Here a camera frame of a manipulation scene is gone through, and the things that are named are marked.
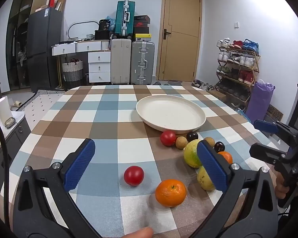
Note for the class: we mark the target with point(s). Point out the person's left hand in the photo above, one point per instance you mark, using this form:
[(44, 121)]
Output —
[(139, 233)]

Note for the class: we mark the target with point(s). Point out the brown longan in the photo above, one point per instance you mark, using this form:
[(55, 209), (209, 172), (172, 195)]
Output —
[(209, 141), (181, 143)]

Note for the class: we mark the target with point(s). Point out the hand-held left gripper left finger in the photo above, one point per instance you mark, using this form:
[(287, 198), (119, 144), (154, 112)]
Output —
[(80, 163)]

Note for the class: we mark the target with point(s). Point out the blue plastic bag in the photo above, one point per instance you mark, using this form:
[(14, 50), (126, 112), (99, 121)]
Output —
[(111, 21)]

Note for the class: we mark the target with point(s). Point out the beige suitcase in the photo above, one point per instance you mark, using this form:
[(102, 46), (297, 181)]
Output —
[(120, 62)]

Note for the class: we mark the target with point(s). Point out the white paper roll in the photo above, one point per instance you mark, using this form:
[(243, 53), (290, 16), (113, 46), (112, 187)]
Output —
[(3, 107)]

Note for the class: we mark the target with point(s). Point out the green yellow citrus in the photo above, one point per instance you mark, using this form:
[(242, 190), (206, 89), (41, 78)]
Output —
[(191, 153)]

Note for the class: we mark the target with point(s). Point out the oval metal hoop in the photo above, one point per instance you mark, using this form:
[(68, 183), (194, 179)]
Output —
[(73, 26)]

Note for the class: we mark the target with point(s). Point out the grey aluminium suitcase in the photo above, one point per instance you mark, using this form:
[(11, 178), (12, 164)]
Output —
[(142, 64)]

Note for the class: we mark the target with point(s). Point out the shoe rack with shoes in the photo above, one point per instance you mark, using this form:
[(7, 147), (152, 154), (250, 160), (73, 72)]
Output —
[(238, 60)]

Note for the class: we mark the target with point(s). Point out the orange mandarin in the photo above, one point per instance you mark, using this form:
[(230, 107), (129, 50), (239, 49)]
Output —
[(170, 193), (226, 156)]

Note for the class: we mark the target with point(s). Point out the dark plum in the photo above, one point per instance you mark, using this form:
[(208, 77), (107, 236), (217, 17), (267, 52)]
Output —
[(219, 146), (192, 136)]

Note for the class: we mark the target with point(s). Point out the black printed box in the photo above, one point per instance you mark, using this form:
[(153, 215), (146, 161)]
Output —
[(104, 25)]

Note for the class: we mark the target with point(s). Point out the wicker laundry basket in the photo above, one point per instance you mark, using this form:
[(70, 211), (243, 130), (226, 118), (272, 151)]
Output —
[(72, 70)]

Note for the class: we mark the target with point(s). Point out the grey slipper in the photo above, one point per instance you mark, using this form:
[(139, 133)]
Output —
[(175, 82), (156, 82)]

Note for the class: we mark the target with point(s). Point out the red tomato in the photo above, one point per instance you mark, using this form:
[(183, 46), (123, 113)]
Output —
[(133, 175), (168, 138)]

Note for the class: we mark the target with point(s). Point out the wooden shoe rack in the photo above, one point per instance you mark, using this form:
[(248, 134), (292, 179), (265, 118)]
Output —
[(257, 62)]

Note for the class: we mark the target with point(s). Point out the dark glass wardrobe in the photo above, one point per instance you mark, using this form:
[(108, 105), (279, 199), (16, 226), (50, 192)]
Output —
[(17, 42)]

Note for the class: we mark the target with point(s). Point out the grey side cabinet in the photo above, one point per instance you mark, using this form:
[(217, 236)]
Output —
[(15, 133)]

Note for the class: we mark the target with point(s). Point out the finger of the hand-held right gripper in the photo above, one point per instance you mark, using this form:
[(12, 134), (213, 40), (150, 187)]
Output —
[(265, 152), (265, 126)]

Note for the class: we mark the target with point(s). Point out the brown cardboard box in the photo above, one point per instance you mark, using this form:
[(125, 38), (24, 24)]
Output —
[(275, 112)]

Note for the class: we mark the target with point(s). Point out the wooden door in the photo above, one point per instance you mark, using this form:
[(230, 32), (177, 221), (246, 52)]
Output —
[(181, 29)]

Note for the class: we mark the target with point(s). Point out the checkered tablecloth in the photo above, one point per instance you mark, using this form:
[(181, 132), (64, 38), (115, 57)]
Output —
[(101, 129)]

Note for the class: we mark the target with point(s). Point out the black white sneaker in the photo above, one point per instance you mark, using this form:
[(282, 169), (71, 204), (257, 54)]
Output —
[(200, 84)]

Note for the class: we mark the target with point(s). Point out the white drawer cabinet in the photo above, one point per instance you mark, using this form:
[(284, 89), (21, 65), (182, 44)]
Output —
[(99, 67)]

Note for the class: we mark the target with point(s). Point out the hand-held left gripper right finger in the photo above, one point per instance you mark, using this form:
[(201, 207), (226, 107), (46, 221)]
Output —
[(213, 166)]

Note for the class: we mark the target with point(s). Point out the black refrigerator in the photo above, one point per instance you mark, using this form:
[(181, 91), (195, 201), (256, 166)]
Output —
[(44, 49)]

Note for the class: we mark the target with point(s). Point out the person's right hand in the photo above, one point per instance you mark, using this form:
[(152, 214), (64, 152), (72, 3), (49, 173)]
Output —
[(279, 188)]

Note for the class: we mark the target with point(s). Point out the patterned floor rug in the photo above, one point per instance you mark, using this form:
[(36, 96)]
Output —
[(39, 104)]

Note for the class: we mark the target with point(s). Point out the purple plastic bag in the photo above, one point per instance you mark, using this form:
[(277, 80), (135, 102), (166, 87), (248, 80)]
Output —
[(259, 99)]

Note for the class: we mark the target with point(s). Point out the white desk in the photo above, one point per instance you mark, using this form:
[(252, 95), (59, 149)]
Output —
[(74, 47)]

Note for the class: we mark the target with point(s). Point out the teal suitcase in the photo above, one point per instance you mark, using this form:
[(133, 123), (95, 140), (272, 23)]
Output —
[(124, 17)]

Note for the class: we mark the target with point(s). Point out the red black shoe box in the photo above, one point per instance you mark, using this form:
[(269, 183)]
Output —
[(141, 24)]

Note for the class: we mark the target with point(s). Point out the cream round plate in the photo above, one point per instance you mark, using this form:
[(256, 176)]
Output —
[(168, 111)]

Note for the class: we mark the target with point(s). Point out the yellow black shoe box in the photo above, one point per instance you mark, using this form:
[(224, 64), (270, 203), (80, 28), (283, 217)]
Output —
[(142, 37)]

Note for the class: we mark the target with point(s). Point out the black storage bin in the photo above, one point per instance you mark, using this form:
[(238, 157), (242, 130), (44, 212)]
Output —
[(103, 34)]

